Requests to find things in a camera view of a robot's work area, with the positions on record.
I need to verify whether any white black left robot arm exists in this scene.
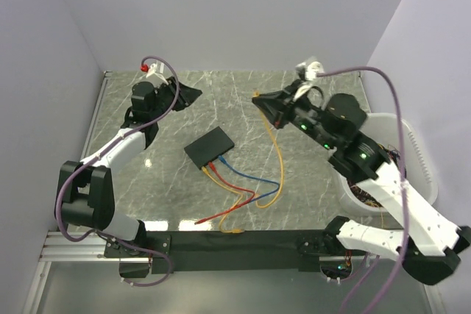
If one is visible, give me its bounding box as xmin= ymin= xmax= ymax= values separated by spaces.
xmin=54 ymin=76 xmax=202 ymax=257

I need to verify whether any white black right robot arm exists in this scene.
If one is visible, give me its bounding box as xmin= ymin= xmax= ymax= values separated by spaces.
xmin=252 ymin=88 xmax=470 ymax=285

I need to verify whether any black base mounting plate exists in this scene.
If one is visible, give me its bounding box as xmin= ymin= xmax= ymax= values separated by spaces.
xmin=102 ymin=229 xmax=365 ymax=278

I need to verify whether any black network switch box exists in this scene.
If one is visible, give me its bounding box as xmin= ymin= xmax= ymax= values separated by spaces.
xmin=184 ymin=126 xmax=235 ymax=169

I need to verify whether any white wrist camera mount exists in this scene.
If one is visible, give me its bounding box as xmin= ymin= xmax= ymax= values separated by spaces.
xmin=141 ymin=61 xmax=166 ymax=81
xmin=293 ymin=57 xmax=325 ymax=101

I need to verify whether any white plastic basket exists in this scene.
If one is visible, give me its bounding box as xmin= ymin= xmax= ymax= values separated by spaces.
xmin=333 ymin=112 xmax=439 ymax=215

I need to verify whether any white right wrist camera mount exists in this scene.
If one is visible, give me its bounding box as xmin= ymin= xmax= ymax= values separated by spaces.
xmin=293 ymin=57 xmax=325 ymax=101

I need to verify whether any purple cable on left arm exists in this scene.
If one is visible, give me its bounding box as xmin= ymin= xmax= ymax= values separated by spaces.
xmin=54 ymin=56 xmax=181 ymax=288

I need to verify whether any yellow ethernet cable loop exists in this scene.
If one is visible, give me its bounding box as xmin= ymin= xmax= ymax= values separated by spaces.
xmin=253 ymin=90 xmax=285 ymax=209

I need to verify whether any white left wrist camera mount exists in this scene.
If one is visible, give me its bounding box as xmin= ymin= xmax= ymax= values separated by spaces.
xmin=141 ymin=61 xmax=166 ymax=81

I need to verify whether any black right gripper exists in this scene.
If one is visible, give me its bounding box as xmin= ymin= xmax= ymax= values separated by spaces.
xmin=253 ymin=78 xmax=338 ymax=150

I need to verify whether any red ethernet patch cable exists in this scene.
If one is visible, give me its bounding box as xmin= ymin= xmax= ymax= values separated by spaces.
xmin=194 ymin=161 xmax=257 ymax=226

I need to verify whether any tangled cable bundle in basket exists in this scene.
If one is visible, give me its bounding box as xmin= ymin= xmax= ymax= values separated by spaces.
xmin=349 ymin=144 xmax=408 ymax=209

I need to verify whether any blue ethernet patch cable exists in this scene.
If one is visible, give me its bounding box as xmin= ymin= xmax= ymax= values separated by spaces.
xmin=219 ymin=155 xmax=283 ymax=199

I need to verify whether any aluminium front frame rail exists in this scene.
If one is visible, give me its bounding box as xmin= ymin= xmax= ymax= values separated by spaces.
xmin=38 ymin=229 xmax=430 ymax=263

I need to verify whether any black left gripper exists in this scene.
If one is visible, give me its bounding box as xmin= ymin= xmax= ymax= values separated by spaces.
xmin=150 ymin=76 xmax=203 ymax=121

